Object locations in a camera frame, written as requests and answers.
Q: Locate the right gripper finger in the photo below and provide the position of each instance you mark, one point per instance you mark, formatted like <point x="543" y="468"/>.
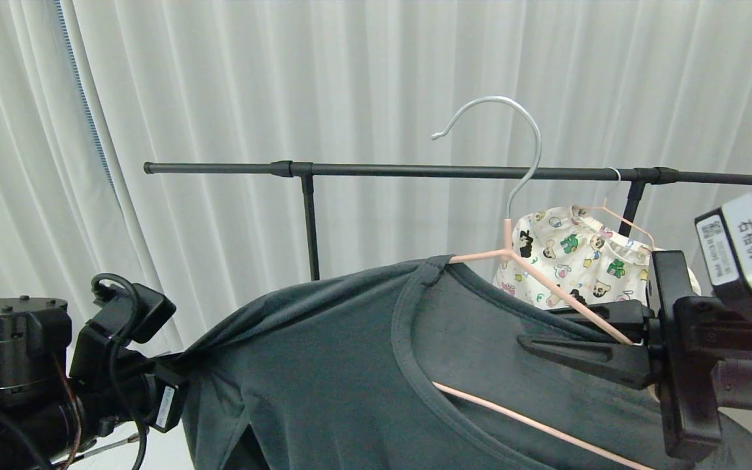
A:
<point x="624" y="313"/>
<point x="598" y="359"/>

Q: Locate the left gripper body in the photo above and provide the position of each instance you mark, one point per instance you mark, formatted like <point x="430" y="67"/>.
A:
<point x="134" y="408"/>

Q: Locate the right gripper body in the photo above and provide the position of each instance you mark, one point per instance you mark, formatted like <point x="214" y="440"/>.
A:
<point x="683" y="391"/>

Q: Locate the pink clothes hanger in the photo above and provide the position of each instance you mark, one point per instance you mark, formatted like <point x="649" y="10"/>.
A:
<point x="630" y="228"/>
<point x="507" y="238"/>

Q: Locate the dark grey sleeveless top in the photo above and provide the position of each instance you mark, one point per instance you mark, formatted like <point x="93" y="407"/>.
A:
<point x="324" y="378"/>

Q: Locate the black clothes rack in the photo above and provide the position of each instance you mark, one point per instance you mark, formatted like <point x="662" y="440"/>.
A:
<point x="415" y="171"/>

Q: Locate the cream printed garment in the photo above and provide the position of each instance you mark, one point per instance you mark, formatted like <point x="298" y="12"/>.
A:
<point x="578" y="254"/>

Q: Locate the white curtain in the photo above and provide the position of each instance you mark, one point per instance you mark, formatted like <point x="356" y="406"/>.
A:
<point x="350" y="78"/>

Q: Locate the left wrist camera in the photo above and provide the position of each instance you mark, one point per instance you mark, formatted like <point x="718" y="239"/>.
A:
<point x="141" y="313"/>

